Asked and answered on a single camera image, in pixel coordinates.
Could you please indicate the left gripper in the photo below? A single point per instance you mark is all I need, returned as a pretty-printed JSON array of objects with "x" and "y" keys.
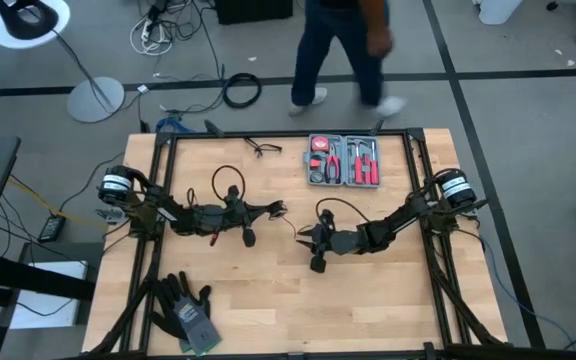
[{"x": 230, "y": 217}]

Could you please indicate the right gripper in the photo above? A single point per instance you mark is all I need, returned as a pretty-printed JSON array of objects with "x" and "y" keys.
[{"x": 340, "y": 242}]

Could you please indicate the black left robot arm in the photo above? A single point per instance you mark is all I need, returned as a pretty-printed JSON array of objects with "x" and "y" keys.
[{"x": 143, "y": 205}]

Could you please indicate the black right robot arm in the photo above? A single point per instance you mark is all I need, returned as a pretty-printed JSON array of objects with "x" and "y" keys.
[{"x": 398, "y": 220}]

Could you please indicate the black tape roll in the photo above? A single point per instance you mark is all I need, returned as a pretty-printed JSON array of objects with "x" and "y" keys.
[{"x": 318, "y": 177}]

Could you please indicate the black safety glasses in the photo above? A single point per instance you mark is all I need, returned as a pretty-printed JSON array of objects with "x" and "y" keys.
[{"x": 259, "y": 150}]

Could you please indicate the red utility knife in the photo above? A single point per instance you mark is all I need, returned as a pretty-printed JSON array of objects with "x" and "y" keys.
[{"x": 316, "y": 162}]

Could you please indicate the red tape measure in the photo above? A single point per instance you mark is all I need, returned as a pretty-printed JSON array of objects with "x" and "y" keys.
[{"x": 320, "y": 144}]

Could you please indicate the grey plastic tool case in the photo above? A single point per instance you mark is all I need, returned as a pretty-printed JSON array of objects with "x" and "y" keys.
[{"x": 343, "y": 145}]

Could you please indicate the black grey work glove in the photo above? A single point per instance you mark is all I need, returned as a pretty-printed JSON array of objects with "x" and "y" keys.
[
  {"x": 165, "y": 320},
  {"x": 195, "y": 325}
]

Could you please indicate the person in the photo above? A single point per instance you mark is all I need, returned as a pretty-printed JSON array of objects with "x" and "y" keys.
[{"x": 318, "y": 50}]

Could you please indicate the black box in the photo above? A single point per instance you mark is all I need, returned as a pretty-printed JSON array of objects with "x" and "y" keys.
[{"x": 253, "y": 11}]

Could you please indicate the black power adapter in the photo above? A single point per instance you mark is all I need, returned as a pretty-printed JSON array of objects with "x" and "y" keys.
[{"x": 52, "y": 229}]

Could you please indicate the white power strip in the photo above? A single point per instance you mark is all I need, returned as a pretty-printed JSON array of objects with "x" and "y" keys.
[{"x": 146, "y": 31}]

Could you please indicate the white flat box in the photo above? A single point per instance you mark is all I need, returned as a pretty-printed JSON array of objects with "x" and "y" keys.
[{"x": 48, "y": 312}]

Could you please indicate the white plastic object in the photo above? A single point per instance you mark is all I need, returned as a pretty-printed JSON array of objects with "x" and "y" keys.
[{"x": 498, "y": 10}]

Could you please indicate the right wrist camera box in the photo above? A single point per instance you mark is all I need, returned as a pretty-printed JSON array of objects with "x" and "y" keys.
[{"x": 326, "y": 219}]

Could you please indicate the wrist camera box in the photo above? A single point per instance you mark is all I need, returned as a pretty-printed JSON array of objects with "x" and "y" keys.
[
  {"x": 234, "y": 194},
  {"x": 326, "y": 219}
]

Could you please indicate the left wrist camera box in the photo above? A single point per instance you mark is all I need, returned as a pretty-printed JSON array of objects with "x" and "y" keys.
[{"x": 234, "y": 194}]

